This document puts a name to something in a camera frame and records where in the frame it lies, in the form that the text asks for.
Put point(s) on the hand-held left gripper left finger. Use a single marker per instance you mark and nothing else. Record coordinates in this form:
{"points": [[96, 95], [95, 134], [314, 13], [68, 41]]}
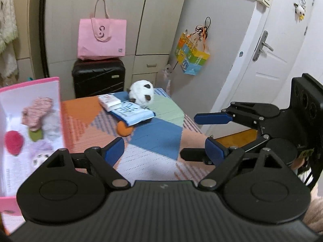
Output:
{"points": [[114, 149]]}

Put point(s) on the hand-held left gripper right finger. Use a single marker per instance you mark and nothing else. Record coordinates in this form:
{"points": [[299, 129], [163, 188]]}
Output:
{"points": [[214, 151]]}

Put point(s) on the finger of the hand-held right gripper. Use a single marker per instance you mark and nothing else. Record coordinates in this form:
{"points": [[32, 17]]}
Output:
{"points": [[212, 118], [193, 154]]}

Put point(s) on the purple plush toy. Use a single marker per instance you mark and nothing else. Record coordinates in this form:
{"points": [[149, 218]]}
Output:
{"points": [[41, 153]]}

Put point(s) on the green soft toy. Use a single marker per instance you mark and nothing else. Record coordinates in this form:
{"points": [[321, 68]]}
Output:
{"points": [[35, 135]]}

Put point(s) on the pink floral white doll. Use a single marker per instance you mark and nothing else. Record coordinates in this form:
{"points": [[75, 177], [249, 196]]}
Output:
{"points": [[36, 111]]}

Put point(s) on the red strawberry plush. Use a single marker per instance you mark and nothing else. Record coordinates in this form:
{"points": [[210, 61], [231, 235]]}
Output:
{"points": [[14, 142]]}

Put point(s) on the pink cardboard shoe box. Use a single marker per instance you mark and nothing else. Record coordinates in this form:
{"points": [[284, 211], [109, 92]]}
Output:
{"points": [[30, 83]]}

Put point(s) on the person's right forearm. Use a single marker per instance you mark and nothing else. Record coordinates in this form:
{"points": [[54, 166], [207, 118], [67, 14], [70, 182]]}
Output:
{"points": [[316, 206]]}

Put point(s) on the person's right hand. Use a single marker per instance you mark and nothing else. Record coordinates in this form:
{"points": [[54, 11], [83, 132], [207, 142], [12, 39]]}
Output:
{"points": [[300, 161]]}

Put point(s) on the orange ball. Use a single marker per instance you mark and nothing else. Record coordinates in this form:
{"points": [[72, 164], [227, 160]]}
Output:
{"points": [[124, 129]]}

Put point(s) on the patchwork bed cover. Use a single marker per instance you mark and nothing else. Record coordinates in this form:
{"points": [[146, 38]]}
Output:
{"points": [[156, 136]]}

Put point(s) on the blue wet wipes packet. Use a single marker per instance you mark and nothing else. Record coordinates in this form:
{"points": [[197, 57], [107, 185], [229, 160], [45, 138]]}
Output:
{"points": [[133, 112]]}

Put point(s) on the white door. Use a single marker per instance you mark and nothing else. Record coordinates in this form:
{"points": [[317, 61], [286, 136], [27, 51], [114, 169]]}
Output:
{"points": [[272, 85]]}

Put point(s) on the small white box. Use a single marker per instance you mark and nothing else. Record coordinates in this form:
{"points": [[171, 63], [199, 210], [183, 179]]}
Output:
{"points": [[109, 101]]}

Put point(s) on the small pink white toy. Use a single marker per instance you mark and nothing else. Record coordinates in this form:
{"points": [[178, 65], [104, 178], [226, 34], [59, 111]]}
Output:
{"points": [[167, 78]]}

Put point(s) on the white panda plush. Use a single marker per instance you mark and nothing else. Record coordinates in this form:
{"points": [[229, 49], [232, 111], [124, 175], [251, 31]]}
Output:
{"points": [[141, 93]]}

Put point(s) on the colourful gift bag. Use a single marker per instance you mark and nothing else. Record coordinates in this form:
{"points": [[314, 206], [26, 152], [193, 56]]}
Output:
{"points": [[193, 58]]}

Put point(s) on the black suitcase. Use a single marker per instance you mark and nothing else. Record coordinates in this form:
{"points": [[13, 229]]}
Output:
{"points": [[98, 78]]}

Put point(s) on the pink tote bag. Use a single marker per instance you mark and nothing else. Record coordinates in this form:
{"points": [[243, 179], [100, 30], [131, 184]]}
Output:
{"points": [[102, 40]]}

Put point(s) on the white duck plush hook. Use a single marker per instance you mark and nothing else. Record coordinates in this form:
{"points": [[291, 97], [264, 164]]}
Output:
{"points": [[300, 10]]}

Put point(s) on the beige wardrobe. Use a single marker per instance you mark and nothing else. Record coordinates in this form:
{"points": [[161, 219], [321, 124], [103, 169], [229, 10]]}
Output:
{"points": [[151, 17]]}

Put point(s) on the white fluffy robe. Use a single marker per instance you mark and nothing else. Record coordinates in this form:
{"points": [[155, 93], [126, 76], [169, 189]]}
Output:
{"points": [[6, 25]]}

